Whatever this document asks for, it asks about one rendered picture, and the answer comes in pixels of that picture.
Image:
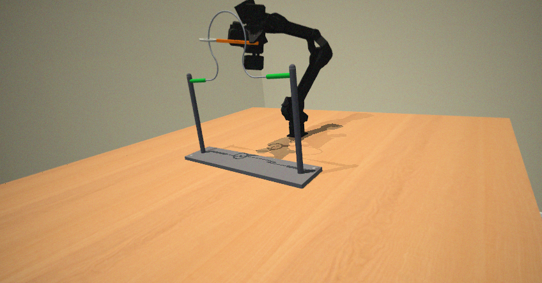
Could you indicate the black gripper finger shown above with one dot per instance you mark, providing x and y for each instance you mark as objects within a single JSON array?
[
  {"x": 254, "y": 49},
  {"x": 254, "y": 33}
]

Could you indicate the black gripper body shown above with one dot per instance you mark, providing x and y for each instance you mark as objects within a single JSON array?
[{"x": 254, "y": 11}]

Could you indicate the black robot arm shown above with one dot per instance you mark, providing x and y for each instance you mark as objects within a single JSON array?
[{"x": 275, "y": 23}]

